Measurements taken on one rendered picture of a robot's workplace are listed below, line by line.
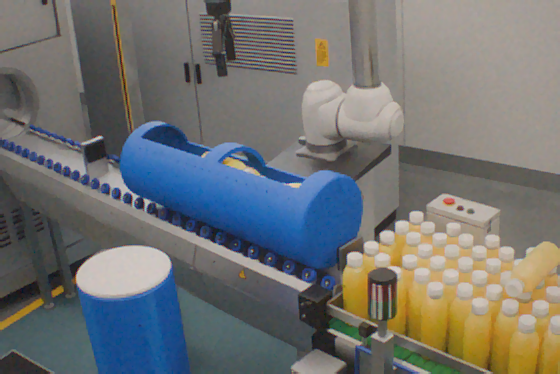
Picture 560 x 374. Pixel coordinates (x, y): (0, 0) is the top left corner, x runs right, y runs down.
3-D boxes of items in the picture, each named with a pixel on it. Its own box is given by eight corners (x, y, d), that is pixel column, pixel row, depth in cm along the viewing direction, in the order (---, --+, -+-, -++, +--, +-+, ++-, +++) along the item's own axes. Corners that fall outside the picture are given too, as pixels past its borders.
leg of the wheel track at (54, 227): (72, 292, 391) (48, 189, 365) (77, 296, 387) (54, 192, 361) (63, 296, 387) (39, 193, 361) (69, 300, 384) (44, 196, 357)
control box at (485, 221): (442, 221, 225) (443, 192, 221) (498, 239, 212) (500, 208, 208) (425, 234, 219) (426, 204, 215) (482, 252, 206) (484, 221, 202)
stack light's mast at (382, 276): (379, 323, 162) (379, 263, 156) (402, 333, 158) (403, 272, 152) (362, 337, 158) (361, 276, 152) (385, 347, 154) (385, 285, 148)
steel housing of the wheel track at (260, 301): (49, 184, 373) (36, 123, 358) (387, 340, 233) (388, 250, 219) (2, 203, 354) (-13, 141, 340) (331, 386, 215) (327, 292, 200)
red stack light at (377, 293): (379, 282, 158) (379, 267, 156) (403, 291, 154) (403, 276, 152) (361, 295, 154) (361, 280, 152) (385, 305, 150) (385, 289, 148)
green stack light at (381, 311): (379, 301, 160) (379, 282, 158) (403, 311, 156) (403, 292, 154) (361, 314, 156) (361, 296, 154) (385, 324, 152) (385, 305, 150)
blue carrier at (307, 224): (185, 178, 282) (173, 110, 269) (366, 243, 225) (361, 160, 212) (127, 208, 264) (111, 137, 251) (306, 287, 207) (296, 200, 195)
